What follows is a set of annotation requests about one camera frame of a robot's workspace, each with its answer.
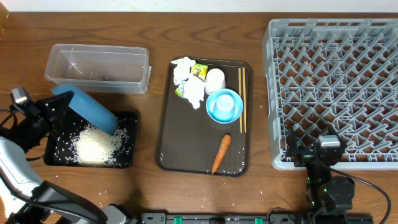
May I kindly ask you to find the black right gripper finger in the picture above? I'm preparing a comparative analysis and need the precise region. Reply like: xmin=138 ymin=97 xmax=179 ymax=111
xmin=327 ymin=124 xmax=338 ymax=136
xmin=286 ymin=128 xmax=299 ymax=156

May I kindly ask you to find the dark blue plate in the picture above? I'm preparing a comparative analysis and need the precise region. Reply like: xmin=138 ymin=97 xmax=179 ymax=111
xmin=51 ymin=83 xmax=118 ymax=136

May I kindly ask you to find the orange carrot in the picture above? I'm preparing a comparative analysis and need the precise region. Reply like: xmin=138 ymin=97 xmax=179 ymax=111
xmin=211 ymin=134 xmax=231 ymax=174

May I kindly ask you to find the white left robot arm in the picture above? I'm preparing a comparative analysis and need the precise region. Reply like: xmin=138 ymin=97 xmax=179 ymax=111
xmin=1 ymin=87 xmax=139 ymax=223

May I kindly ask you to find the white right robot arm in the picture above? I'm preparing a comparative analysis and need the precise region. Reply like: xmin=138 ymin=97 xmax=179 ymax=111
xmin=286 ymin=126 xmax=355 ymax=223

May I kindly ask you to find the grey dishwasher rack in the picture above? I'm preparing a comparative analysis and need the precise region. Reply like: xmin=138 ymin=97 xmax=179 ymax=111
xmin=262 ymin=19 xmax=397 ymax=170

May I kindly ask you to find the black shallow tray bin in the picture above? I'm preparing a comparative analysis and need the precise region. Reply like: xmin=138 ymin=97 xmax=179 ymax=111
xmin=44 ymin=111 xmax=137 ymax=169

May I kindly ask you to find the pile of white rice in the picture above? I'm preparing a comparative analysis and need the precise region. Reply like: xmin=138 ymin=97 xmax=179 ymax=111
xmin=54 ymin=123 xmax=129 ymax=167

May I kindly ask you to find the clear plastic bin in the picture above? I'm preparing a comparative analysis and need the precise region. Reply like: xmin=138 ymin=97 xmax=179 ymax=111
xmin=44 ymin=44 xmax=151 ymax=94

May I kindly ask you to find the brown serving tray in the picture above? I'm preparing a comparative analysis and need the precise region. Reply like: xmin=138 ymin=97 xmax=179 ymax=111
xmin=155 ymin=58 xmax=253 ymax=177

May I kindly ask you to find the light blue bowl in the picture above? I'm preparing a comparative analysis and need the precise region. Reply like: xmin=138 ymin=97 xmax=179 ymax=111
xmin=206 ymin=88 xmax=243 ymax=124

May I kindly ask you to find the light blue cup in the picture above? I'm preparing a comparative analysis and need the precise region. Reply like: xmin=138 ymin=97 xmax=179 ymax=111
xmin=213 ymin=94 xmax=234 ymax=119

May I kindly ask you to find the right wooden chopstick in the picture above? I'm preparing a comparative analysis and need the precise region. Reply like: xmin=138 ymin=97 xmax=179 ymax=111
xmin=242 ymin=67 xmax=247 ymax=133

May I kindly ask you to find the wooden chopstick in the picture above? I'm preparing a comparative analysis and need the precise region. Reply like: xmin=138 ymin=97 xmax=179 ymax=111
xmin=238 ymin=67 xmax=243 ymax=134
xmin=242 ymin=67 xmax=247 ymax=133

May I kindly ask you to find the left wooden chopstick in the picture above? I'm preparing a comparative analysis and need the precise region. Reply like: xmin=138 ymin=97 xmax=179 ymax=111
xmin=238 ymin=67 xmax=243 ymax=134

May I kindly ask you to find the pink plastic cup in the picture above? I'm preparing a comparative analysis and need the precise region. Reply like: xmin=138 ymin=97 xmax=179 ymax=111
xmin=205 ymin=68 xmax=226 ymax=95

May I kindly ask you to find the crumpled white napkin wrapper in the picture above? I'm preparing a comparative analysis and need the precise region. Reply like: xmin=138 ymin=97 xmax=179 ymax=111
xmin=175 ymin=76 xmax=205 ymax=110

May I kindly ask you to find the yellow green snack wrapper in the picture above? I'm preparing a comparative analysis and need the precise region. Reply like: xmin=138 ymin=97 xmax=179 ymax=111
xmin=191 ymin=63 xmax=208 ymax=82

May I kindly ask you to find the crumpled white paper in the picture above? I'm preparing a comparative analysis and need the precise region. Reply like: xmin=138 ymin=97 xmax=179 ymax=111
xmin=171 ymin=57 xmax=196 ymax=85

